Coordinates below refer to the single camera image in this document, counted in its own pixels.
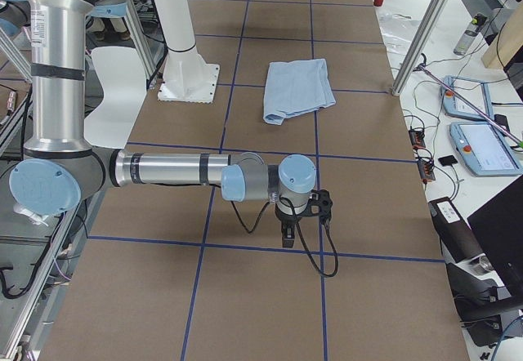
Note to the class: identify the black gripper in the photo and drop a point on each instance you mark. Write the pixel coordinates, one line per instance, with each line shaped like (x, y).
(285, 219)

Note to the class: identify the light blue button-up shirt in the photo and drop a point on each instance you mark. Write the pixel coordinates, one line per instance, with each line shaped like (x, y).
(296, 88)

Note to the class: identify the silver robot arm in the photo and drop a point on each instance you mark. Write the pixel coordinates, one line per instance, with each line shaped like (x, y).
(73, 155)

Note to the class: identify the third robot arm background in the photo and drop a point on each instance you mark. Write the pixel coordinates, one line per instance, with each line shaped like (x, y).
(15, 15)

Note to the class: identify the orange circuit board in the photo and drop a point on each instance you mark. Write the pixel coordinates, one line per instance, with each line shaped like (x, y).
(416, 137)

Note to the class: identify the black monitor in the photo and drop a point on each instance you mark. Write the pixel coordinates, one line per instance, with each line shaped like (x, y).
(497, 227)

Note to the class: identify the pink violet rod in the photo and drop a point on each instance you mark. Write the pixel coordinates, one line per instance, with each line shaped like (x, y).
(485, 116)

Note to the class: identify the near blue teach pendant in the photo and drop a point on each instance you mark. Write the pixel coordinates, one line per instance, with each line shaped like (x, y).
(484, 150)

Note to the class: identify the blue teach pendant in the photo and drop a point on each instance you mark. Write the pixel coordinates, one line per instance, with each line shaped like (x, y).
(484, 150)
(475, 91)

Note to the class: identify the far blue teach pendant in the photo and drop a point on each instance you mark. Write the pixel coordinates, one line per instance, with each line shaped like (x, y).
(475, 91)

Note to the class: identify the white power strip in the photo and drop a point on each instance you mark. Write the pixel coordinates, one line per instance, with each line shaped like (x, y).
(34, 218)

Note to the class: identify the clear water bottle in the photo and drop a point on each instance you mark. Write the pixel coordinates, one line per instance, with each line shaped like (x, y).
(475, 26)

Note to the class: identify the wooden board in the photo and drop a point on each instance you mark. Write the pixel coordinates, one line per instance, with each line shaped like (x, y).
(506, 44)

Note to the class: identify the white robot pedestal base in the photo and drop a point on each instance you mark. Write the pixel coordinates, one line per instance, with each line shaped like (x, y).
(187, 77)

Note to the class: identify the grey aluminium frame post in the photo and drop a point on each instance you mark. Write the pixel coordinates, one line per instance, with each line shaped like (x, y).
(420, 39)

